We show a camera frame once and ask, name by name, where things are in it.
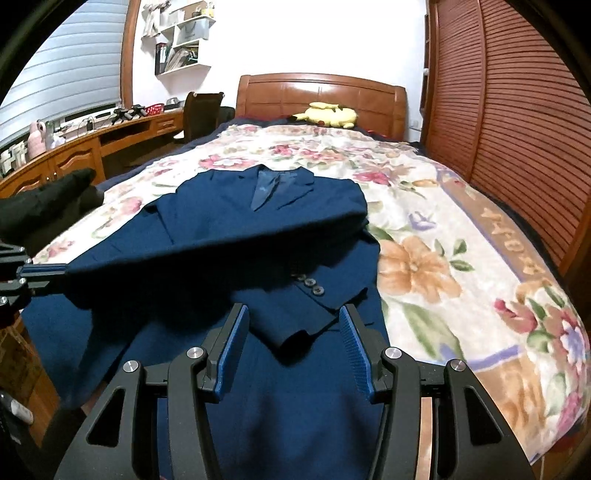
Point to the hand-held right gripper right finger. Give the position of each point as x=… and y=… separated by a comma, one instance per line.
x=358, y=355

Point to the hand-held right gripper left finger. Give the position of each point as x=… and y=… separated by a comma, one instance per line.
x=228, y=350

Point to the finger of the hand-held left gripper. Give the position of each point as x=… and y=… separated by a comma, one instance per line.
x=32, y=285
x=41, y=268

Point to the navy blue suit jacket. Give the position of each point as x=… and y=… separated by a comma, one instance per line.
x=207, y=240

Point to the black garment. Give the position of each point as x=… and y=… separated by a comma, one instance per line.
x=46, y=203

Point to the white container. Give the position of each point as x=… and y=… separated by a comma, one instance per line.
x=16, y=156

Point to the wooden desk with cabinets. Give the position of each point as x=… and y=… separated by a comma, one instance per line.
x=74, y=157

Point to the pink bottle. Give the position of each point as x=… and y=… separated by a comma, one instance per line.
x=37, y=141

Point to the floral blanket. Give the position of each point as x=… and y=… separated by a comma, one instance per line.
x=461, y=258

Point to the small black tripod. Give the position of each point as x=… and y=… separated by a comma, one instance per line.
x=120, y=115
x=137, y=111

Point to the red basket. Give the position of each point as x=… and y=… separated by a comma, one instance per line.
x=155, y=110

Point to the grey window blind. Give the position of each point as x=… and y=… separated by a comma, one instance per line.
x=69, y=69

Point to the silver metal pot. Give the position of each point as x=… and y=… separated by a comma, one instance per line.
x=173, y=103

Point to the dark wooden chair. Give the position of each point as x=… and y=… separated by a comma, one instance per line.
x=203, y=115

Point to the yellow plush toy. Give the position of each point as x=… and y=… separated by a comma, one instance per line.
x=328, y=115

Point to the black binders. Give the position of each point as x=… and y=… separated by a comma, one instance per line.
x=161, y=57

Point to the wooden bed headboard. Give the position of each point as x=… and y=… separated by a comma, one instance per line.
x=277, y=97

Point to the beige tied curtain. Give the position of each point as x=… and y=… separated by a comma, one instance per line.
x=150, y=18

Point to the grey paper bag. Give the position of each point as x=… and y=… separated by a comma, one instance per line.
x=187, y=33

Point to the wooden louvered wardrobe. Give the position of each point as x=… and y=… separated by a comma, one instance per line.
x=508, y=115

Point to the small potted plant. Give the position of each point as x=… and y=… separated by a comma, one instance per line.
x=208, y=10

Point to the wooden window frame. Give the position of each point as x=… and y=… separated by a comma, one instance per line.
x=130, y=55

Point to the white wall shelf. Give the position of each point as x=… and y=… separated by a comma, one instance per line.
x=189, y=57

